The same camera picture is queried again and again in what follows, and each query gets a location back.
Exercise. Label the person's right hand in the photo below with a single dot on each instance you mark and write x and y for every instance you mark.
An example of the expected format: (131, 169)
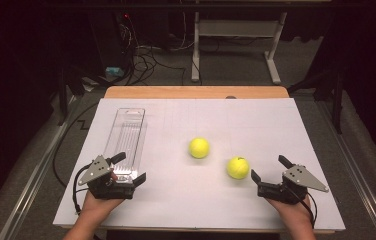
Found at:
(296, 213)

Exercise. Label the white metal stand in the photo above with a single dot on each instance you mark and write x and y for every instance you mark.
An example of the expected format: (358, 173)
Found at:
(237, 28)

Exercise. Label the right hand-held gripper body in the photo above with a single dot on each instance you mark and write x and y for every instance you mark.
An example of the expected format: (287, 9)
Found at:
(301, 176)

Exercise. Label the wooden table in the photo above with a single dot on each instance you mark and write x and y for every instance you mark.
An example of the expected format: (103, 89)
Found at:
(196, 92)

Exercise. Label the person's left hand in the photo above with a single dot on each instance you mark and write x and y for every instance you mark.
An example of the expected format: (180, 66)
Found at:
(97, 206)

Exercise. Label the white board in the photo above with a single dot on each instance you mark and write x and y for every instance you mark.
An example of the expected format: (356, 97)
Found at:
(189, 206)

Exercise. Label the metal floor rail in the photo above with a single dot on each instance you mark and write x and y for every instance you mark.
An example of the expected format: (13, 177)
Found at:
(32, 176)
(356, 166)

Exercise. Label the small teal box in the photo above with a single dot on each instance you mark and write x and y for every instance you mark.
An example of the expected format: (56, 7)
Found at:
(114, 71)

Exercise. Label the yellow tennis ball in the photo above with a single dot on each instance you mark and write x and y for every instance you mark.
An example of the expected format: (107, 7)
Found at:
(199, 147)
(238, 167)

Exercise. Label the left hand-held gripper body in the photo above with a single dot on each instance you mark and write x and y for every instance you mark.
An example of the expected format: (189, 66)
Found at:
(96, 170)

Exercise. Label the clear plastic tray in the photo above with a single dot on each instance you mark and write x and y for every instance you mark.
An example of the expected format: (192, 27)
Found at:
(126, 136)

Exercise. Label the dark metal stand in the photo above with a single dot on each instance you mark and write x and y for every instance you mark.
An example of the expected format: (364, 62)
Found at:
(63, 100)
(337, 100)

